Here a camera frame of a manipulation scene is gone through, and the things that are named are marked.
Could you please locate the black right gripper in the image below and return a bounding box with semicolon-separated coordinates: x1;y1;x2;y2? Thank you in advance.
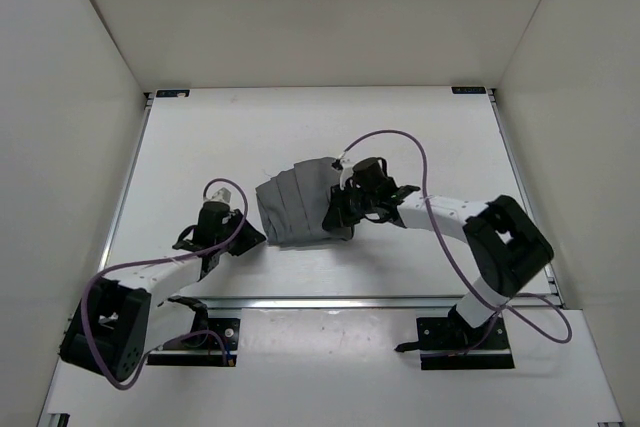
322;182;378;229

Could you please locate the grey pleated skirt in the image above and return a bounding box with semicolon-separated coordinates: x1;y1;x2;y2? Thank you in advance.
255;157;354;247

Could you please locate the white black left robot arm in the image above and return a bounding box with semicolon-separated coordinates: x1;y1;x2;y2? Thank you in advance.
59;201;266;390

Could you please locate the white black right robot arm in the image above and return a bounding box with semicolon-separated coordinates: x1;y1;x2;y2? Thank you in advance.
322;157;554;348

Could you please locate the blue label sticker left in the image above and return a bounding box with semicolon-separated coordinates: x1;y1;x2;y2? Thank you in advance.
155;89;190;98

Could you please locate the blue label sticker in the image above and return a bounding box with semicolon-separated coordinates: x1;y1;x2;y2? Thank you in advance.
155;89;190;98
451;86;486;95

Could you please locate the blue label sticker right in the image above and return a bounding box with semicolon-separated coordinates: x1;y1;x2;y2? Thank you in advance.
451;86;486;95

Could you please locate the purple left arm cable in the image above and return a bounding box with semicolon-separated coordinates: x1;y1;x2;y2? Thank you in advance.
82;177;250;391

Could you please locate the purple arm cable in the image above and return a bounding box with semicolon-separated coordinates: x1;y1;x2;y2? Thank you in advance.
332;130;574;358
82;177;250;391

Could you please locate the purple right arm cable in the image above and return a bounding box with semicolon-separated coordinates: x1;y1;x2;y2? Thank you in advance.
332;130;574;358

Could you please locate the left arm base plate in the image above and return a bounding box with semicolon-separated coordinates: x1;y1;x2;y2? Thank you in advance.
146;310;241;368

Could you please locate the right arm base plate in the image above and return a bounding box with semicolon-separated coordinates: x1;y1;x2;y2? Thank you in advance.
394;316;515;371

